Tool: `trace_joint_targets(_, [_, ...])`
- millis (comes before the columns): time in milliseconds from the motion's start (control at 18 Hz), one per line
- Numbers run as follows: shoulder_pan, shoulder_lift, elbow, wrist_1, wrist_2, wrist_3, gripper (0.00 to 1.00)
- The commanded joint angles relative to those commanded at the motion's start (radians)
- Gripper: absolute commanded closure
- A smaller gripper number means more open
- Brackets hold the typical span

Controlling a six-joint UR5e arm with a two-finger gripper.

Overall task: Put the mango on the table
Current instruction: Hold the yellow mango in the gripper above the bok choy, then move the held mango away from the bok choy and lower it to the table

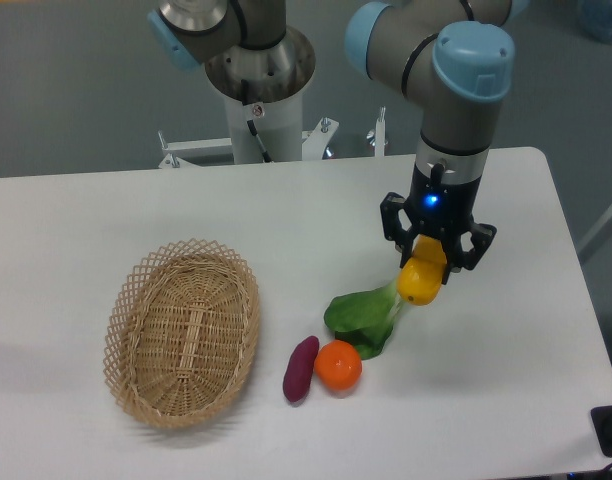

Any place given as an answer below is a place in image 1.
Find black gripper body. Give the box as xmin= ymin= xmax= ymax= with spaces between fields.
xmin=405 ymin=165 xmax=483 ymax=240

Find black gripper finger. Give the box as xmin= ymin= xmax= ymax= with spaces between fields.
xmin=440 ymin=222 xmax=497 ymax=285
xmin=380 ymin=192 xmax=419 ymax=267

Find yellow mango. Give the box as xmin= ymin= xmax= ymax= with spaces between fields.
xmin=396 ymin=235 xmax=447 ymax=306

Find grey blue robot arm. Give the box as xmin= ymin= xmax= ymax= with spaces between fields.
xmin=147 ymin=1 xmax=525 ymax=274

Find green leafy vegetable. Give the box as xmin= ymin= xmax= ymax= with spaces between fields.
xmin=323 ymin=280 xmax=403 ymax=360

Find orange fruit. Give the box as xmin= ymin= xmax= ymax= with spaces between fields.
xmin=314 ymin=340 xmax=363 ymax=391

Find purple sweet potato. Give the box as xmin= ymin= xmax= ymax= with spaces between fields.
xmin=282 ymin=336 xmax=320 ymax=403

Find black device at table edge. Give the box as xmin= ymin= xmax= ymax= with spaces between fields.
xmin=590 ymin=405 xmax=612 ymax=458

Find woven wicker basket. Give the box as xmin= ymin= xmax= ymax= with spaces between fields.
xmin=103 ymin=239 xmax=260 ymax=429

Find blue object top right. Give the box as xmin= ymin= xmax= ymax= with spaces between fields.
xmin=576 ymin=0 xmax=612 ymax=45

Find black cable on pedestal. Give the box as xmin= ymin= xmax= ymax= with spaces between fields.
xmin=241 ymin=79 xmax=273 ymax=164

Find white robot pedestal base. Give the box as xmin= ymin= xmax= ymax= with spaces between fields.
xmin=158 ymin=27 xmax=340 ymax=168

